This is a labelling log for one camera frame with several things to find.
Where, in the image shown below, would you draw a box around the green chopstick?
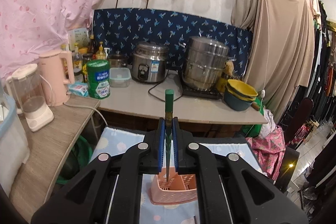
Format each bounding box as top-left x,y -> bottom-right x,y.
165,89 -> 174,182

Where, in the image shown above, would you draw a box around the black induction cooker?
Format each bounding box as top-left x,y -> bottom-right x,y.
178,71 -> 223,100

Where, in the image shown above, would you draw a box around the pink perforated utensil basket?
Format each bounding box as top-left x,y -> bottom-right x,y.
149,167 -> 198,205

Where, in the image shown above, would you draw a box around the light blue patterned cloth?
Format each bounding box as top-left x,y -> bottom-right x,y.
91,127 -> 262,223

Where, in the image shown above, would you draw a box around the clear plastic food container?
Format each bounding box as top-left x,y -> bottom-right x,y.
109,67 -> 131,88

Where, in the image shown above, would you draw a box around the yellow and teal stacked bowls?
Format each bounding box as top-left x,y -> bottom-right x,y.
223,79 -> 258,111

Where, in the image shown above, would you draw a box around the silver rice cooker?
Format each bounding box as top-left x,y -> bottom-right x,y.
131,41 -> 169,84

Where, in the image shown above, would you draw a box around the stainless steel steamer pot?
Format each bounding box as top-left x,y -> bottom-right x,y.
182,36 -> 229,92

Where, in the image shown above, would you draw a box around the small glass-lidded pot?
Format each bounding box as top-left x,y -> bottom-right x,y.
107,51 -> 129,68

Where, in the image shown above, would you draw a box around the green stacked tins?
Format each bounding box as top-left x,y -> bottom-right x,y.
87,60 -> 110,100

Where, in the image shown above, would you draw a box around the blue tissue pack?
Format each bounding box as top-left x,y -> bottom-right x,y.
68,83 -> 88,97

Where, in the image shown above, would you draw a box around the pink floral fabric bundle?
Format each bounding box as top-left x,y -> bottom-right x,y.
247,108 -> 286,181

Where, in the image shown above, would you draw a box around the yellow oil bottle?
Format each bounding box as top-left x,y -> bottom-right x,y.
96,42 -> 106,60

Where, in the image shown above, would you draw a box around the pink electric kettle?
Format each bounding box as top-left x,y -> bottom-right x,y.
38,50 -> 75,107

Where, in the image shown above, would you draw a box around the blue leaf-print cloth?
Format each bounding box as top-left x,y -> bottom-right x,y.
93,8 -> 253,77

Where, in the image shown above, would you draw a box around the beige hanging cloth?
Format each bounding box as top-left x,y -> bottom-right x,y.
231,0 -> 314,121

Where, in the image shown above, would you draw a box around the white blender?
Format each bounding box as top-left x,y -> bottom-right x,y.
6,64 -> 54,132

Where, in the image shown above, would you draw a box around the translucent blue-rimmed storage bin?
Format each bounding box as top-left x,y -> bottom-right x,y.
0,89 -> 30,196

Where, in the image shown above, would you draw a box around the black power cable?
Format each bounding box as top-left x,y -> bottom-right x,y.
148,69 -> 185,102

